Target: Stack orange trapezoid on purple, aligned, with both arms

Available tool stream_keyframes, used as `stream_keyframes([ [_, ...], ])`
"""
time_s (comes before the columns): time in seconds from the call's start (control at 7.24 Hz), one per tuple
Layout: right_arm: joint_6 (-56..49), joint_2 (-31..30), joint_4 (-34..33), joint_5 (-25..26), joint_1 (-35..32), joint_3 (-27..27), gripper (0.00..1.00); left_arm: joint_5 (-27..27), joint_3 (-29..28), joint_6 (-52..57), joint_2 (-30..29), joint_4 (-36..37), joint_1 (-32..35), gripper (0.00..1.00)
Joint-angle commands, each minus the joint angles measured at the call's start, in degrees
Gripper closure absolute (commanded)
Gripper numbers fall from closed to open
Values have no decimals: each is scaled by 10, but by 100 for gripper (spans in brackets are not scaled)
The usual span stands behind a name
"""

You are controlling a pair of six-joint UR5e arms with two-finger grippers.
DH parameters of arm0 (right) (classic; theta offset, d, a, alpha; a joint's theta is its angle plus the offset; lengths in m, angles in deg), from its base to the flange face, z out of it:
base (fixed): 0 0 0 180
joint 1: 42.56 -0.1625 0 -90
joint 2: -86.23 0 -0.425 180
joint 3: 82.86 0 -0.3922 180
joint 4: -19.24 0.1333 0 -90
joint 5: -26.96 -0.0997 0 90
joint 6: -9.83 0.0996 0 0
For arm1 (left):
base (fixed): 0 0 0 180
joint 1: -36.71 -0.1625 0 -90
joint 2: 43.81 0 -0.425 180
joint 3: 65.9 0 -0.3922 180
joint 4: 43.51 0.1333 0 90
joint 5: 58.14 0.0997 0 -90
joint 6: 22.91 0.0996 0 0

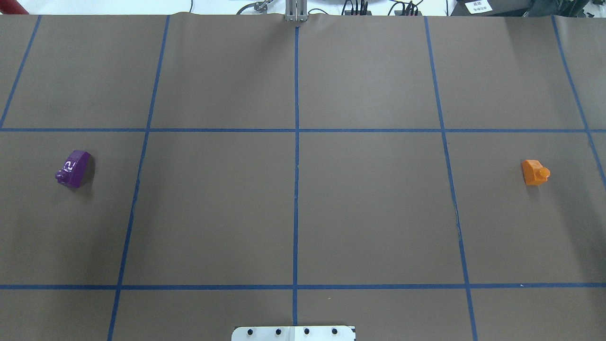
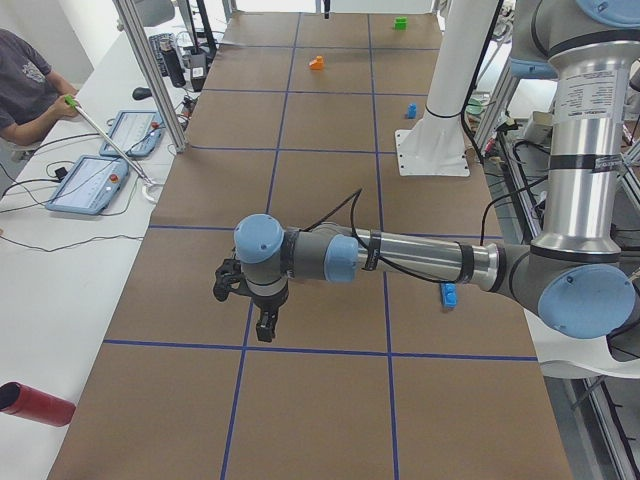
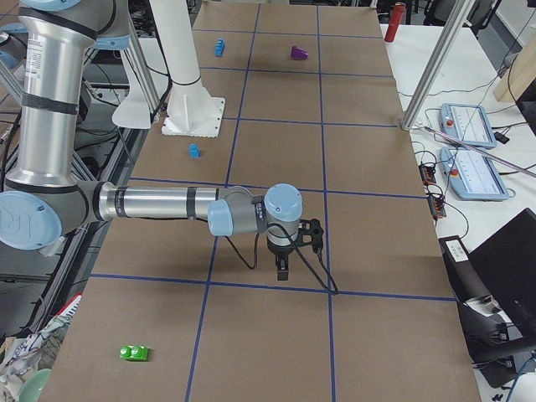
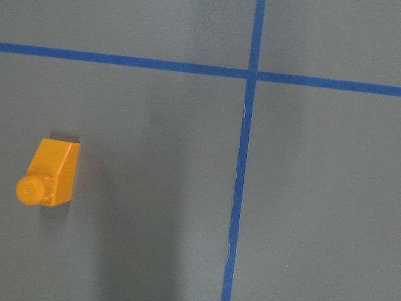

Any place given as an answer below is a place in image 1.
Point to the red cylinder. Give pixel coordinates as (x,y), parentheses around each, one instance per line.
(12,7)

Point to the grey metal bracket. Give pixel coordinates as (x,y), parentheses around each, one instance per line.
(296,10)

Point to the orange trapezoid block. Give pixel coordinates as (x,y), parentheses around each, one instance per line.
(534,173)

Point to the brown table mat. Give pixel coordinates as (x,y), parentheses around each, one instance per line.
(247,171)

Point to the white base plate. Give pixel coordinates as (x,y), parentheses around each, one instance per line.
(295,333)

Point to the purple trapezoid block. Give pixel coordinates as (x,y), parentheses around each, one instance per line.
(72,173)

